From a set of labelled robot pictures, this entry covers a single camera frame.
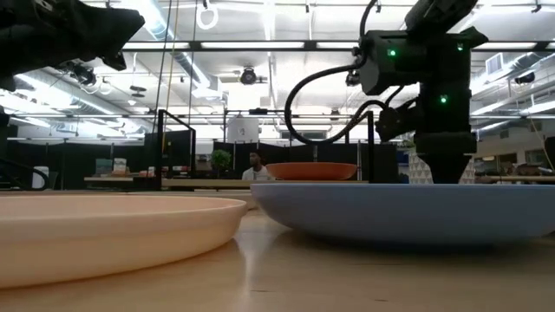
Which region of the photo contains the black overhead frame bar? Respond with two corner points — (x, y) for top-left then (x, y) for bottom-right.
(121, 39), (555, 54)

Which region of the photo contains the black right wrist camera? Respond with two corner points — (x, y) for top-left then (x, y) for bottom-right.
(375, 101), (420, 142)

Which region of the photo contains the white bin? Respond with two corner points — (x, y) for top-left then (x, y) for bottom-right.
(32, 166), (50, 191)

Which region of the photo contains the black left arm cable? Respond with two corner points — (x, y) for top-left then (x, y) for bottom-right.
(0, 157), (50, 192)

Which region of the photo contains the person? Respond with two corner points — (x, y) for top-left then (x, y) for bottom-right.
(241, 150), (275, 182)

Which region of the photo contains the black metal rack frame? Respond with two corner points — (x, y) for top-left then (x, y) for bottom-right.
(154, 108), (376, 192)

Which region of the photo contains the round black ceiling camera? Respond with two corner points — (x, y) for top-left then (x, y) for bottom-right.
(238, 66), (258, 86)

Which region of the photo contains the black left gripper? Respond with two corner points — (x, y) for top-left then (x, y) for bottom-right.
(0, 0), (146, 92)

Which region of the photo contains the background wooden table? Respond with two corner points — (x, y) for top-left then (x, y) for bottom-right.
(83, 175), (157, 184)

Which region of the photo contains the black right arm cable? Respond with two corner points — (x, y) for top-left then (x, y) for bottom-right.
(284, 63), (391, 146)

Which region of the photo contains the background wooden desk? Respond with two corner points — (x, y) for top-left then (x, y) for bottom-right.
(474, 174), (555, 184)

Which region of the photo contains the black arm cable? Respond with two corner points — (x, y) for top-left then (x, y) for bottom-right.
(284, 63), (391, 146)
(0, 157), (50, 192)

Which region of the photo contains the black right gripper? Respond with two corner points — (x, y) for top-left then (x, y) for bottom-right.
(413, 131), (479, 185)

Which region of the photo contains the white cable loop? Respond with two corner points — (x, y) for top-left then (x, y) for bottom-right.
(195, 0), (219, 31)

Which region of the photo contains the teal book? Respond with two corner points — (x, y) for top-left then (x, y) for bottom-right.
(95, 158), (114, 177)

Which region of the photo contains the black hanging cable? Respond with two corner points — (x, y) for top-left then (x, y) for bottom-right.
(151, 0), (173, 135)

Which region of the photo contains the small green potted plant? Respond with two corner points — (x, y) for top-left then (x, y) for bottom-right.
(210, 149), (232, 179)

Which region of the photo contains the white triangle-pattern planter with plant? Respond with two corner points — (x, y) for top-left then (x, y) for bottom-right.
(405, 140), (477, 185)

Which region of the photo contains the black camera on rail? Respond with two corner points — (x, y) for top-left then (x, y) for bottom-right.
(68, 62), (98, 88)

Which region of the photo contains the orange plate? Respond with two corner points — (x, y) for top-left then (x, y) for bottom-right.
(264, 161), (358, 181)

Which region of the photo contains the beige plate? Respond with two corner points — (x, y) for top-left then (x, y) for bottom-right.
(0, 193), (248, 290)

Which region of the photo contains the blue plate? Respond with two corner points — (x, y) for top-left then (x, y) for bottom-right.
(250, 182), (555, 245)

